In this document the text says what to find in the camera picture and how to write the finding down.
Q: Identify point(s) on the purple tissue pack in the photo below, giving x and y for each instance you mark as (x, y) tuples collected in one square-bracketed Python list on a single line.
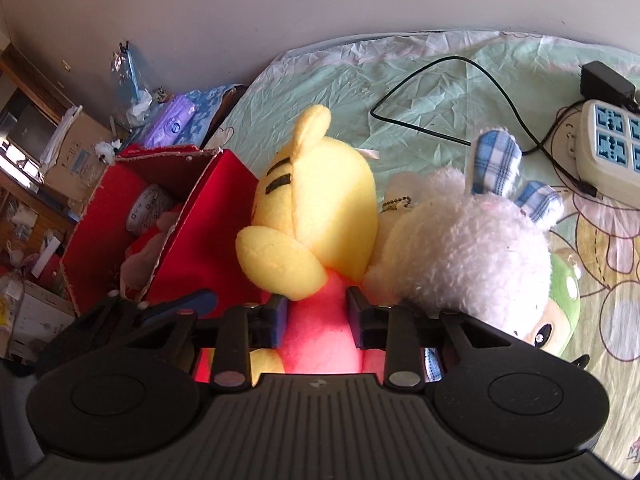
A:
[(170, 120)]

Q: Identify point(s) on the black power adapter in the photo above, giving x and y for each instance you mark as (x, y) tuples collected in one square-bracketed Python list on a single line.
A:
[(602, 80)]

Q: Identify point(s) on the yellow striped plush toy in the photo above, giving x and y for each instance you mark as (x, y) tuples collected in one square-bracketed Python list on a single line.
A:
[(320, 195)]

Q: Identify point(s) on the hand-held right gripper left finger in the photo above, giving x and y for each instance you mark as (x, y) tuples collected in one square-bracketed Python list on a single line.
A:
[(276, 322)]

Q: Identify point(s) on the white box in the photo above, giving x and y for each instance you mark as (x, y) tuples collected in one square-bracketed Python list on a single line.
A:
[(42, 315)]

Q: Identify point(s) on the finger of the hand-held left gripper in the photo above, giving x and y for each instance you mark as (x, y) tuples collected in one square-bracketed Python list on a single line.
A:
[(202, 302)]

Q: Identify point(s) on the brown cardboard box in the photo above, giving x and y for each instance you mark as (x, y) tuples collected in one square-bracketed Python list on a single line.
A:
[(82, 160)]

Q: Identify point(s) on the blue patterned cloth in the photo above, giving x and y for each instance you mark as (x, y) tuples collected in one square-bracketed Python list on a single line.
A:
[(210, 100)]

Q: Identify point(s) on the red cardboard box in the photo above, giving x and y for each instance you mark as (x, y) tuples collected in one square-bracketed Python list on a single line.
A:
[(220, 220)]

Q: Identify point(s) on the light blue packet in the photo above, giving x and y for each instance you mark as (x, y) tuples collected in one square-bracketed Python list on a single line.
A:
[(132, 72)]

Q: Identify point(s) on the white rabbit plush toy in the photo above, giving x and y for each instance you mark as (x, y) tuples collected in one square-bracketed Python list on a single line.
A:
[(465, 240)]

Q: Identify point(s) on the red plush toy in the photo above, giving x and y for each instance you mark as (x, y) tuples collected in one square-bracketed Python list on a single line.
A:
[(145, 255)]

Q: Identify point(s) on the small white black plush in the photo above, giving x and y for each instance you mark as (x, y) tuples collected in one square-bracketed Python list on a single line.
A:
[(106, 150)]

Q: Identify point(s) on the green plush toy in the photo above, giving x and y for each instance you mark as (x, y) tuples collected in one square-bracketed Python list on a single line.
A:
[(565, 290)]

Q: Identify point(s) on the white paper bundle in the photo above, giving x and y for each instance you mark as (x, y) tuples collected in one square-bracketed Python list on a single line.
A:
[(57, 135)]

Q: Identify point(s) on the white round tin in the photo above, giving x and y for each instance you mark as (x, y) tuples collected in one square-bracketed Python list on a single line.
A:
[(147, 210)]

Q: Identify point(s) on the white power strip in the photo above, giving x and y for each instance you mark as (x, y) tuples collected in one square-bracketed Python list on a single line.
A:
[(610, 135)]

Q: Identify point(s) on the clear plastic bag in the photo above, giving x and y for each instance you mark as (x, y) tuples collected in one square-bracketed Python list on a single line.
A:
[(125, 90)]

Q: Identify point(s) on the wooden cabinet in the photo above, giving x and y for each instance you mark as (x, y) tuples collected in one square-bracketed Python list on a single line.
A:
[(27, 110)]

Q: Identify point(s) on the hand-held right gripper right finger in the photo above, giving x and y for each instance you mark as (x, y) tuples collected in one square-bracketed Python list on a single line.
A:
[(356, 321)]

